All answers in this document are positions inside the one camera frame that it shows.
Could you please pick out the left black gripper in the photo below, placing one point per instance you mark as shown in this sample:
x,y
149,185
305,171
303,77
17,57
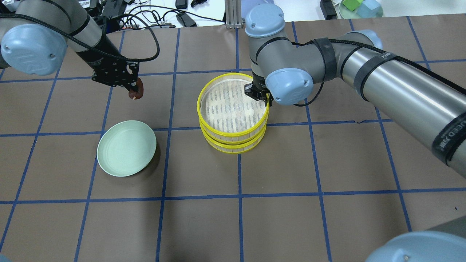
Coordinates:
x,y
97,52

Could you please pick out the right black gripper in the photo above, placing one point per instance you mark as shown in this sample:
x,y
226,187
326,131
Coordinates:
x,y
259,83

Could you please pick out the brown bun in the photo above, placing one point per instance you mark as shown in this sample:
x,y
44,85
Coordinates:
x,y
135,95

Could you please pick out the yellow steamer layer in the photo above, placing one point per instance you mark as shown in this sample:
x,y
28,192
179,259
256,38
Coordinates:
x,y
234,147
226,113

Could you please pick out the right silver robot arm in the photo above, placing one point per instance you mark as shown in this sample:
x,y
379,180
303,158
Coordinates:
x,y
426,105

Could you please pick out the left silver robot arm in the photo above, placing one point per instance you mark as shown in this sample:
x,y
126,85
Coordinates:
x,y
35,39

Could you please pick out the light green plate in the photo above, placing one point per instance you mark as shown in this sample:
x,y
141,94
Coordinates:
x,y
126,148

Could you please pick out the black power adapter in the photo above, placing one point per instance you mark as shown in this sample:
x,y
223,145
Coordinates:
x,y
185,20

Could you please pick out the green tray plate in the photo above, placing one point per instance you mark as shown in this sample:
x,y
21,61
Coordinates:
x,y
347,14

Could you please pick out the green cube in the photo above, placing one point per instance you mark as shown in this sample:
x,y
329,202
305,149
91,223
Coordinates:
x,y
352,4

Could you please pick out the light blue cube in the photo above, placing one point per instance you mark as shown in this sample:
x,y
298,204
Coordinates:
x,y
369,8

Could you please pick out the aluminium frame post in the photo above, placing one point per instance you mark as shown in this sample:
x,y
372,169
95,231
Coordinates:
x,y
233,14

